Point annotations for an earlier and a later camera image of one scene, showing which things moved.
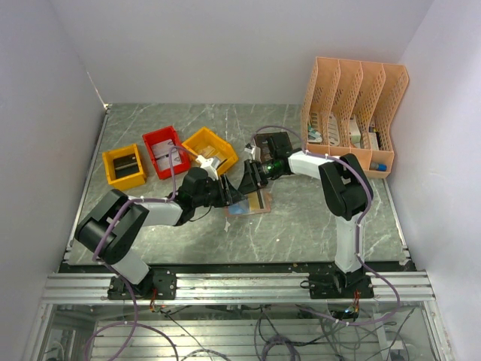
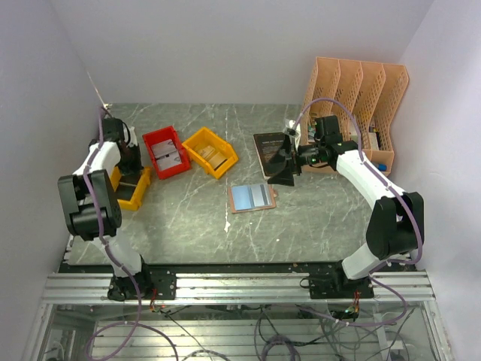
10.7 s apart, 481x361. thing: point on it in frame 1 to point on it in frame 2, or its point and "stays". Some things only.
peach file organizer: (353, 107) stays
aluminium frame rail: (245, 288) stays
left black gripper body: (213, 194) to (131, 164)
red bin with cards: (158, 144) stays
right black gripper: (252, 180) to (285, 177)
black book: (273, 145) stays
